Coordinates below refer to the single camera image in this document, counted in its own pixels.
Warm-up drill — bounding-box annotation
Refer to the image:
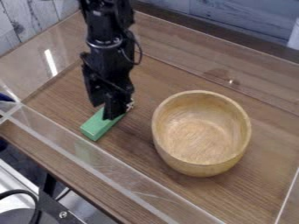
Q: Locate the black cable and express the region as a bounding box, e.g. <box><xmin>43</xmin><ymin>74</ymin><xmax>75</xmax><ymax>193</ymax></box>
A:
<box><xmin>0</xmin><ymin>188</ymin><xmax>43</xmax><ymax>224</ymax></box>

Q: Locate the clear acrylic front wall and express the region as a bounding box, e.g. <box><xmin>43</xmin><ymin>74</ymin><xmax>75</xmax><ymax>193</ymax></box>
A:
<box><xmin>0</xmin><ymin>86</ymin><xmax>225</xmax><ymax>224</ymax></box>

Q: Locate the black metal bracket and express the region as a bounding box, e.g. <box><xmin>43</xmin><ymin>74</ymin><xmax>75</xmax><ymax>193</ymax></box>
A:
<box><xmin>36</xmin><ymin>192</ymin><xmax>87</xmax><ymax>224</ymax></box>

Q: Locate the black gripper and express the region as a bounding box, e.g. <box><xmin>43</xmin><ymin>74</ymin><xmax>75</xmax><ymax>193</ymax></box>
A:
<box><xmin>80</xmin><ymin>40</ymin><xmax>135</xmax><ymax>120</ymax></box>

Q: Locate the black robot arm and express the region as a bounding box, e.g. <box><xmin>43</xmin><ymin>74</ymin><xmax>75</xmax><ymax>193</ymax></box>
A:
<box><xmin>79</xmin><ymin>0</ymin><xmax>136</xmax><ymax>120</ymax></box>

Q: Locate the brown wooden bowl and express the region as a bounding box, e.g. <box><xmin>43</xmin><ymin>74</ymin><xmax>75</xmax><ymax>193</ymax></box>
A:
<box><xmin>151</xmin><ymin>90</ymin><xmax>252</xmax><ymax>177</ymax></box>

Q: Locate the green rectangular block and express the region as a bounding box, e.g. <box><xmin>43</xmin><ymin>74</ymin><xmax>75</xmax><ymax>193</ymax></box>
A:
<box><xmin>79</xmin><ymin>108</ymin><xmax>125</xmax><ymax>142</ymax></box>

